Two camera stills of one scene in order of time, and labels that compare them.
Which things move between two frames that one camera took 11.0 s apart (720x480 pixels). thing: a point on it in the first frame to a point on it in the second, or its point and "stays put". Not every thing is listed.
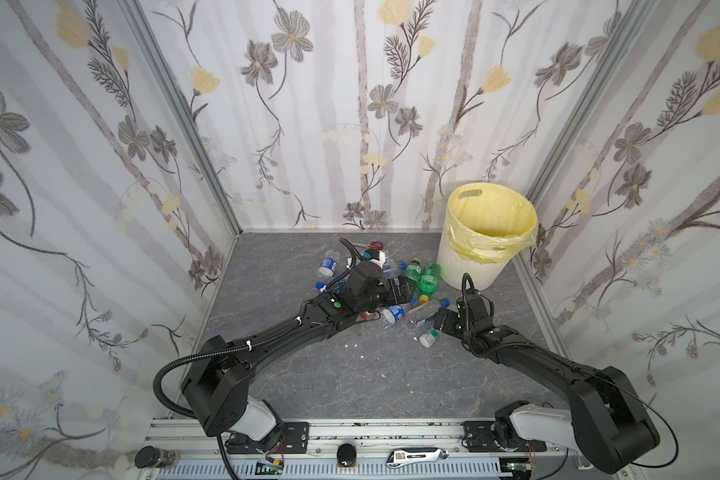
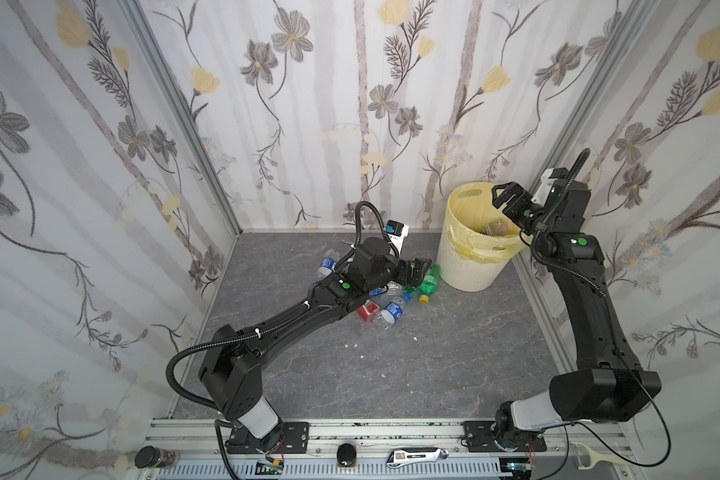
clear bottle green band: x=429 y=338 to x=495 y=228
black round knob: x=346 y=455 stays put
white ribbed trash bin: x=458 y=273 stays put
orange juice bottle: x=369 y=316 stays put
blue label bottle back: x=329 y=263 stays put
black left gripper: x=396 y=289 to x=411 y=270
